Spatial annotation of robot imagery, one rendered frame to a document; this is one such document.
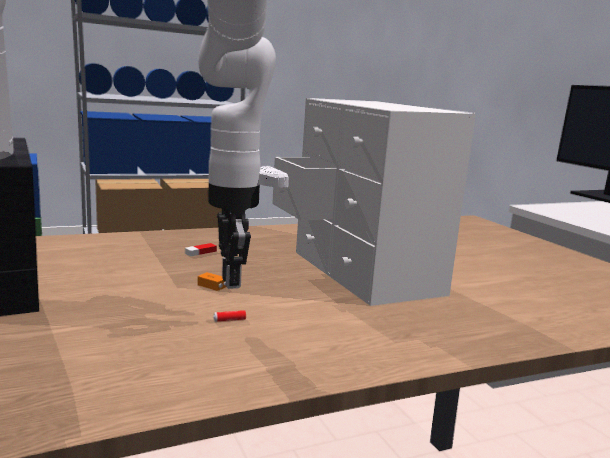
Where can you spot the red and white eraser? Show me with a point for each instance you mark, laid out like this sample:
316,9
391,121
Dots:
200,249

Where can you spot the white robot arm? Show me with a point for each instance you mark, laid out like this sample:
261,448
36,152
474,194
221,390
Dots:
235,128

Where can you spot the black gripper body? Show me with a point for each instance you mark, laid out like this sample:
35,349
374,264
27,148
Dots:
236,201

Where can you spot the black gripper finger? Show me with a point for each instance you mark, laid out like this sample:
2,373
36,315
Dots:
240,241
223,251

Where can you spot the red aa battery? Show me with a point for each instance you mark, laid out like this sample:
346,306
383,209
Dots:
229,316

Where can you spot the grey chest of drawers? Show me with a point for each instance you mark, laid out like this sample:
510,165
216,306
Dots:
423,181

